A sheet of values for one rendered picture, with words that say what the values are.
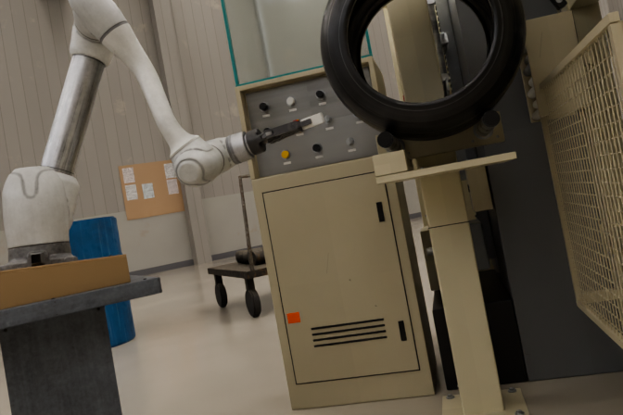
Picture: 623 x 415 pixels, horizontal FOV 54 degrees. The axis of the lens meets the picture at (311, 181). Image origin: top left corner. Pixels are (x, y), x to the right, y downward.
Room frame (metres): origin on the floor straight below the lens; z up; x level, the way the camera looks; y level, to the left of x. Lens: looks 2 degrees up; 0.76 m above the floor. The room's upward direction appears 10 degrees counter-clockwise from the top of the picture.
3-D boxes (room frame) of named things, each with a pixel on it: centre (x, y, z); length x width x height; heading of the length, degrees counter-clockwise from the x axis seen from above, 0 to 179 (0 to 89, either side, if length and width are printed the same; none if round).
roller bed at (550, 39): (1.92, -0.81, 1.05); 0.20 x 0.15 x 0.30; 168
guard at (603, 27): (1.49, -0.66, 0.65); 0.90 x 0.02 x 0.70; 168
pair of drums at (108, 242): (5.02, 1.97, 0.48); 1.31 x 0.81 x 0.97; 32
